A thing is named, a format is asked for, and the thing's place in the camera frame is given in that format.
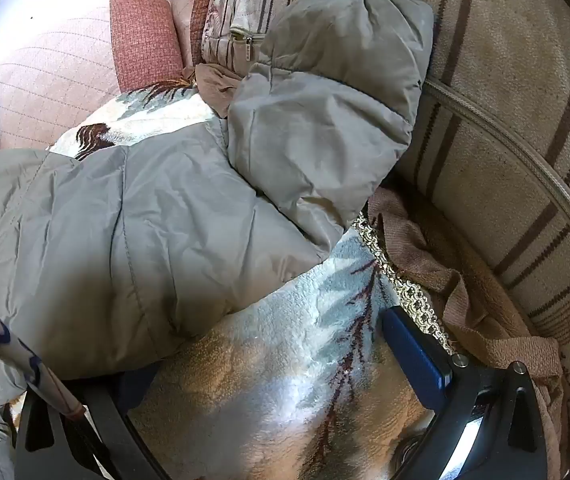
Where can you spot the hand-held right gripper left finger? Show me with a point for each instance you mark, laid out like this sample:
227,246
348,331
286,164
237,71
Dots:
136,389

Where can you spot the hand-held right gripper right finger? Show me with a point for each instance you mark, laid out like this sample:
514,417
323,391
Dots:
412,355

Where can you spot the grey puffer jacket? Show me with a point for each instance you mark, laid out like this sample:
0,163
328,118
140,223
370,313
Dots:
140,220

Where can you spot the brown woven cloth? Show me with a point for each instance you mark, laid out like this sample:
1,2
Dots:
415,240
215,91

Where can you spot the striped beige sofa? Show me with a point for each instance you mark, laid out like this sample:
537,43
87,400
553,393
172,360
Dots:
515,110

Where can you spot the pink quilted sofa bolster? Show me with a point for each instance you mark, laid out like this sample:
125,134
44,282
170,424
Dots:
40,85

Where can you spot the plain beige cushion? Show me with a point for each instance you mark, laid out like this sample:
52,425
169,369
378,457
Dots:
181,15

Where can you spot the beige quilted striped cushion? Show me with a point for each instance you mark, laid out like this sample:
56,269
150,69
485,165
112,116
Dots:
245,10

